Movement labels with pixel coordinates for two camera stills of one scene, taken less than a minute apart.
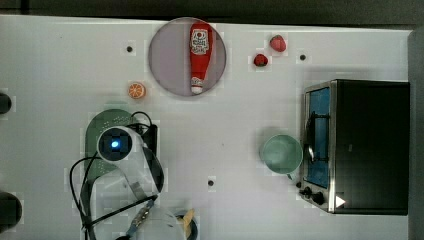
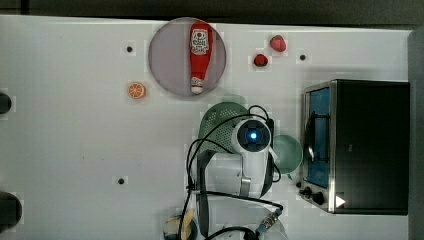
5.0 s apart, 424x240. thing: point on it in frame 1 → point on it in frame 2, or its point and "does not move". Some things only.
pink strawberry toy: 278,43 does not move
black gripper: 149,137 → 270,122
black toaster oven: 356,147 does not move
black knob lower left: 10,211 does not move
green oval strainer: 94,165 → 218,123
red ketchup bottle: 200,40 does not move
